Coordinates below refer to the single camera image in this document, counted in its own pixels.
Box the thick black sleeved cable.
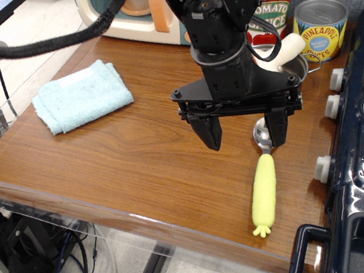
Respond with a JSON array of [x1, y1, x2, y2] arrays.
[[0, 0, 138, 62]]

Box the tomato sauce can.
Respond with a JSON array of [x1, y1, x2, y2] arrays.
[[247, 0, 291, 46]]

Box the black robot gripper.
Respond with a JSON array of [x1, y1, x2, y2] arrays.
[[171, 33, 303, 151]]

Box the light blue folded towel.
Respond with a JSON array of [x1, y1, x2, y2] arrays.
[[32, 60, 134, 135]]

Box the spoon with yellow-green handle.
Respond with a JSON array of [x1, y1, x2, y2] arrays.
[[251, 118, 277, 239]]

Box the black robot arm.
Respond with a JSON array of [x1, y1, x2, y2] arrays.
[[99, 0, 302, 150]]

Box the small steel pot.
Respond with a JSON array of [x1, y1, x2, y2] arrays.
[[250, 36, 326, 91]]

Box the toy microwave teal and cream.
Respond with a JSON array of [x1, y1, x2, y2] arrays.
[[75, 0, 190, 46]]

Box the white mushroom toy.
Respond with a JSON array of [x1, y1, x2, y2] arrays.
[[253, 33, 306, 72]]

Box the pineapple slices can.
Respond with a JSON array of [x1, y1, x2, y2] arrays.
[[293, 0, 349, 63]]

